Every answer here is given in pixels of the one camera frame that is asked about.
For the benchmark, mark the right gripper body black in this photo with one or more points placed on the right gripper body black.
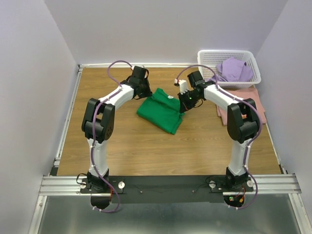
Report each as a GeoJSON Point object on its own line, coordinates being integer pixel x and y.
{"type": "Point", "coordinates": [188, 99]}

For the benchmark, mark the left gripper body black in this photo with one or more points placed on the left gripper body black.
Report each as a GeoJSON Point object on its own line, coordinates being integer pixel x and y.
{"type": "Point", "coordinates": [145, 90]}

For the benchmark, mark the green t shirt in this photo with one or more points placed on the green t shirt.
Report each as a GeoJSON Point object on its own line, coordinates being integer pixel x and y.
{"type": "Point", "coordinates": [162, 110]}

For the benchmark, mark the purple t shirt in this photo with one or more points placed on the purple t shirt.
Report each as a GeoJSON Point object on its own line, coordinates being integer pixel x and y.
{"type": "Point", "coordinates": [233, 70]}

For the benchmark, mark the white plastic basket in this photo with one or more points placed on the white plastic basket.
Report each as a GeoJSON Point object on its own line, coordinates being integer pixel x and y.
{"type": "Point", "coordinates": [209, 59]}

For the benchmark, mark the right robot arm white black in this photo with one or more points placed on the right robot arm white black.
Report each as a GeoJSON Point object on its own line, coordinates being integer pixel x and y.
{"type": "Point", "coordinates": [243, 121]}

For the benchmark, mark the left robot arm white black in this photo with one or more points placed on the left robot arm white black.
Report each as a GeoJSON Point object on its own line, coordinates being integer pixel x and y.
{"type": "Point", "coordinates": [98, 124]}

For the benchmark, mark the black base mat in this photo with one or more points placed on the black base mat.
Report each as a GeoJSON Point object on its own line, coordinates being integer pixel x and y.
{"type": "Point", "coordinates": [164, 197]}

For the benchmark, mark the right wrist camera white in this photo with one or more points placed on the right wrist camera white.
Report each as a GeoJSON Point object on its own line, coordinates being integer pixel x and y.
{"type": "Point", "coordinates": [182, 84]}

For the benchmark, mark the aluminium back rail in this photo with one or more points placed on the aluminium back rail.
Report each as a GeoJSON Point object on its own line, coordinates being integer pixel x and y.
{"type": "Point", "coordinates": [123, 65]}

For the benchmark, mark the aluminium rail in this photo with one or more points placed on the aluminium rail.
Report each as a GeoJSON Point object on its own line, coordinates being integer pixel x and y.
{"type": "Point", "coordinates": [261, 184]}
{"type": "Point", "coordinates": [58, 155]}
{"type": "Point", "coordinates": [123, 65]}

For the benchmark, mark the aluminium left rail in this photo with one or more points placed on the aluminium left rail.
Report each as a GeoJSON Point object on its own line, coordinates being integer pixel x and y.
{"type": "Point", "coordinates": [58, 155]}

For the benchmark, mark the aluminium front rail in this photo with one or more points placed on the aluminium front rail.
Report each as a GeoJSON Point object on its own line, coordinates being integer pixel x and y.
{"type": "Point", "coordinates": [261, 184]}

